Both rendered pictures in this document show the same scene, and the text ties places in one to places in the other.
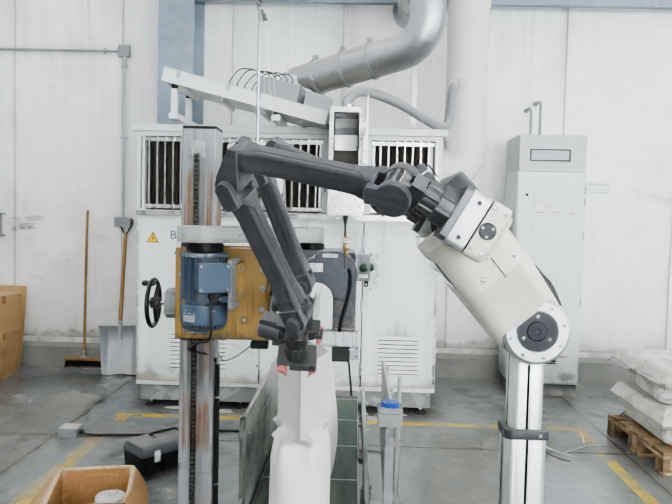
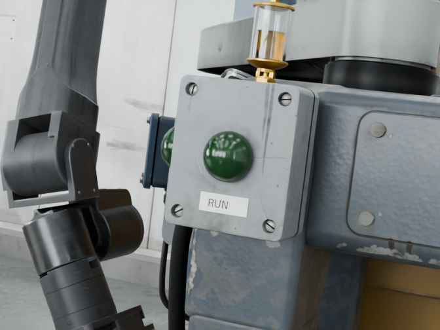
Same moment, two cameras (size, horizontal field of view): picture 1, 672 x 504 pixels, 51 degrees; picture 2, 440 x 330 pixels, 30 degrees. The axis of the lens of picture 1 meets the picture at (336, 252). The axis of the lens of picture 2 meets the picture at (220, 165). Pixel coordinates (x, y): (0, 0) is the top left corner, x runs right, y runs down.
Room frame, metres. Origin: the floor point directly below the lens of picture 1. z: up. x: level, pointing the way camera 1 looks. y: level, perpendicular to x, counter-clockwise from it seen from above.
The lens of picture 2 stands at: (2.56, -0.57, 1.30)
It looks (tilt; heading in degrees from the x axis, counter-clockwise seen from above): 3 degrees down; 109
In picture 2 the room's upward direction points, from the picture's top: 7 degrees clockwise
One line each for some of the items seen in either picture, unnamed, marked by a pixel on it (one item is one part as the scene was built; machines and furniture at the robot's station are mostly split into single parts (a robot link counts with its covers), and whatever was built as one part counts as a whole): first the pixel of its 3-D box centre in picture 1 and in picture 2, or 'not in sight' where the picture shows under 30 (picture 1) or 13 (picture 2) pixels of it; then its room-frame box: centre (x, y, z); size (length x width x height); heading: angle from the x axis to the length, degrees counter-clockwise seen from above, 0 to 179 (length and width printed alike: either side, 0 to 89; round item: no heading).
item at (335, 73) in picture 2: (311, 246); (380, 84); (2.46, 0.08, 1.35); 0.09 x 0.09 x 0.03
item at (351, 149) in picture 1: (346, 163); not in sight; (4.85, -0.06, 1.82); 0.51 x 0.27 x 0.71; 178
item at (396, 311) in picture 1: (293, 265); not in sight; (5.66, 0.34, 1.05); 2.28 x 1.16 x 2.09; 88
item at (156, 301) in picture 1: (152, 302); not in sight; (2.49, 0.65, 1.13); 0.18 x 0.11 x 0.18; 178
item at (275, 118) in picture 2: (363, 267); (242, 156); (2.41, -0.10, 1.28); 0.08 x 0.05 x 0.09; 178
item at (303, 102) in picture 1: (277, 84); not in sight; (5.02, 0.44, 2.38); 1.53 x 0.53 x 0.61; 88
